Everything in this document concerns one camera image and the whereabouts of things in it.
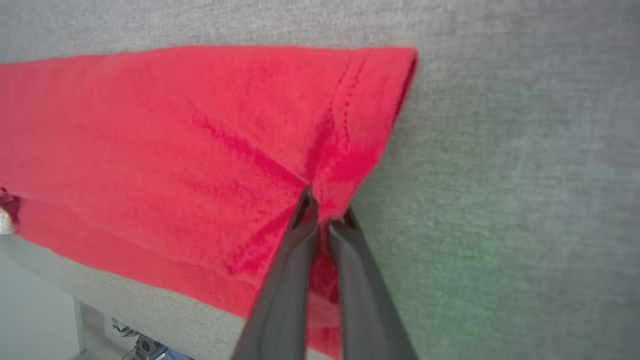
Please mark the red white basketball jersey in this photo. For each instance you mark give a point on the red white basketball jersey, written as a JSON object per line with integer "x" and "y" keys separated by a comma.
{"x": 175, "y": 150}

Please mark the grey power strip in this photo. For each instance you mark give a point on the grey power strip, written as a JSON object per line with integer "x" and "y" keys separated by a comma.
{"x": 147, "y": 346}

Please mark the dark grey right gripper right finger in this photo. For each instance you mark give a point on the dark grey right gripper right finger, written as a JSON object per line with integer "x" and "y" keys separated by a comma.
{"x": 370, "y": 310}

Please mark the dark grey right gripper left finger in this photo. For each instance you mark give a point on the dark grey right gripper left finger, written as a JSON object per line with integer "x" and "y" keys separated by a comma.
{"x": 282, "y": 300}

